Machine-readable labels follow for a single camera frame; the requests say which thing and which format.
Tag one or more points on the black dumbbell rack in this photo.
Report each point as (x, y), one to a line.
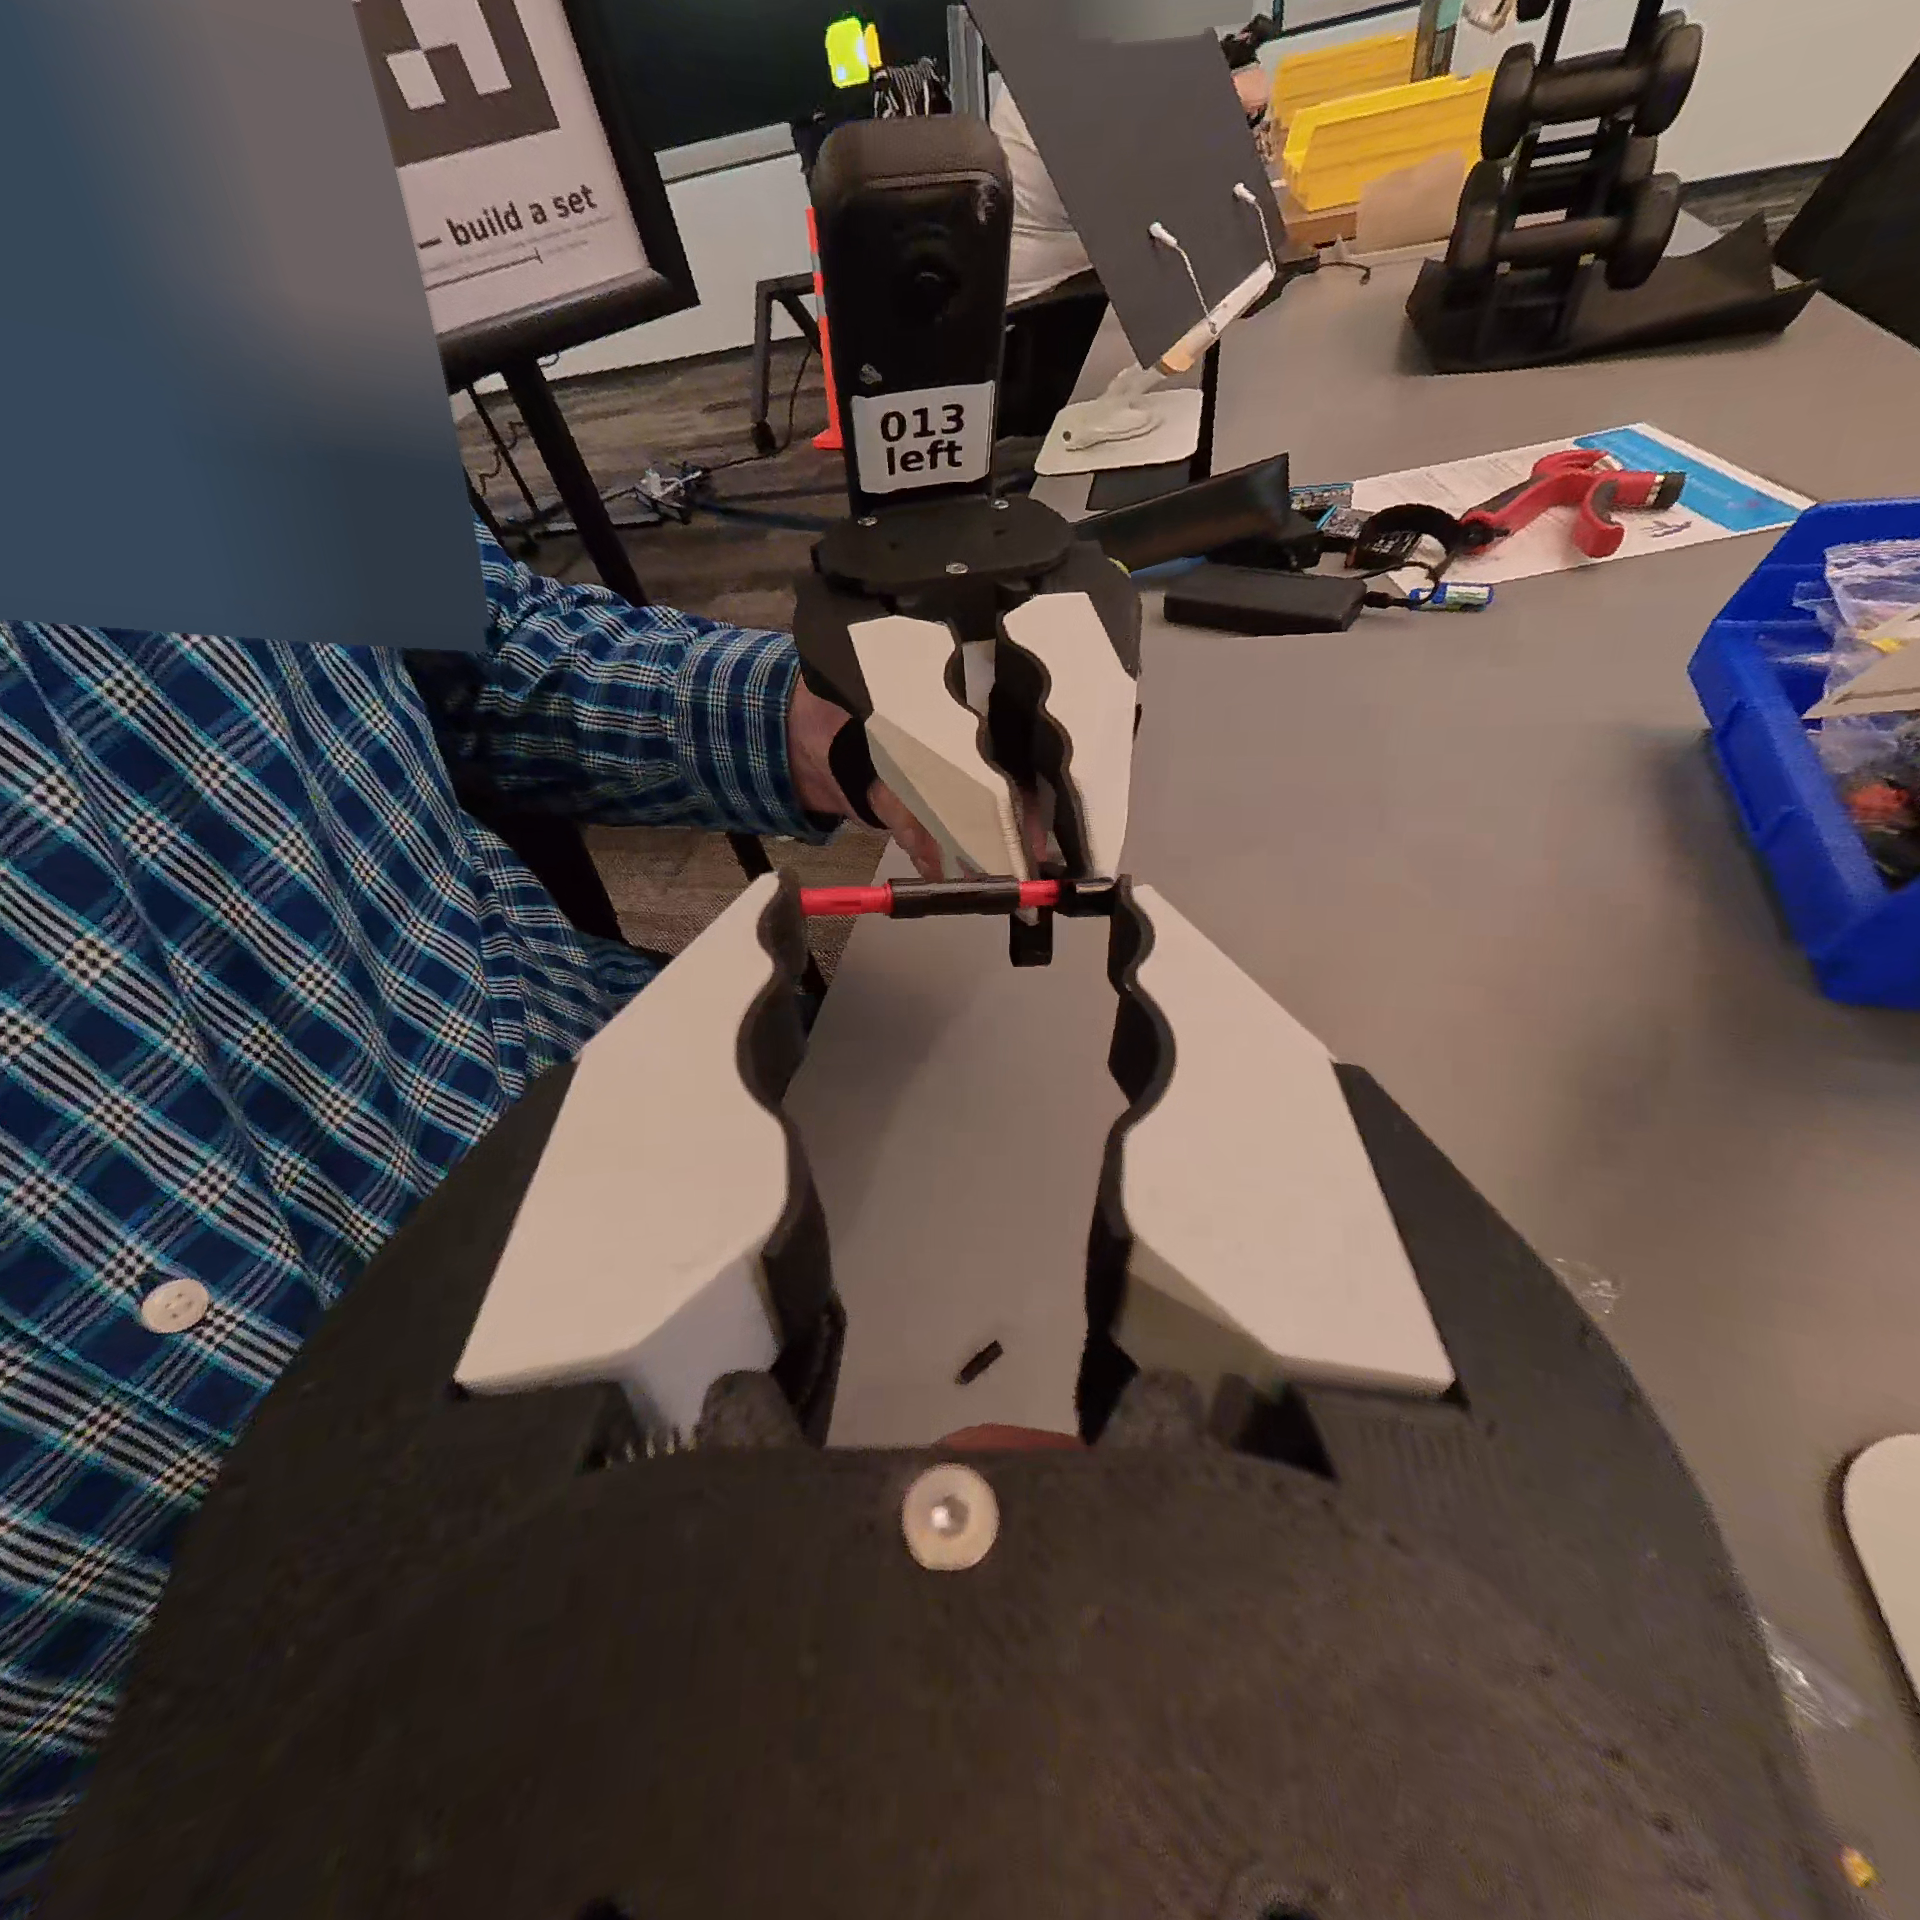
(1575, 148)

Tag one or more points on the person's left forearm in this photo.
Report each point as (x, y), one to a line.
(630, 704)

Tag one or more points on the red lego axle black connector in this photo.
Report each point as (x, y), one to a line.
(931, 898)

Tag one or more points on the yellow storage bin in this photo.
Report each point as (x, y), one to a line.
(1394, 142)
(1348, 83)

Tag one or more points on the orange traffic cone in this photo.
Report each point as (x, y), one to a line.
(826, 390)

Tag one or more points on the blue storage bin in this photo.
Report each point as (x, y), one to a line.
(1769, 704)

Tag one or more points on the person's left hand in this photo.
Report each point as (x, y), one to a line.
(815, 764)

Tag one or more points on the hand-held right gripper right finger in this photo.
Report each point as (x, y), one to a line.
(1276, 1200)

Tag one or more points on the small blue battery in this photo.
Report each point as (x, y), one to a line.
(1451, 596)

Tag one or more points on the black board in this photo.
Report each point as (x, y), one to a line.
(1126, 135)

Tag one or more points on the framed sign on easel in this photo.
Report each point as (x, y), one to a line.
(511, 225)

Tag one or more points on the white blue printed sheet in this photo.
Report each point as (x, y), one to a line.
(1723, 488)

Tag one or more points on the clear bags of lego parts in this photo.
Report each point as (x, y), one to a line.
(1875, 704)

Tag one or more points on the black power bank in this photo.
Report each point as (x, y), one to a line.
(1259, 604)

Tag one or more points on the red black hand tool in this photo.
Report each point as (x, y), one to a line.
(1559, 494)

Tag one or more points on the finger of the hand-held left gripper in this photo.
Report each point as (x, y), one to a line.
(915, 704)
(1102, 721)

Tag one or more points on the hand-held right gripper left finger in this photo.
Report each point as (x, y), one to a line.
(644, 1200)

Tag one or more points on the person's blue plaid shirt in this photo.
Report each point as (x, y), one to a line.
(224, 974)

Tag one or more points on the black wedge block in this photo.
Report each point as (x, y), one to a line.
(1200, 516)

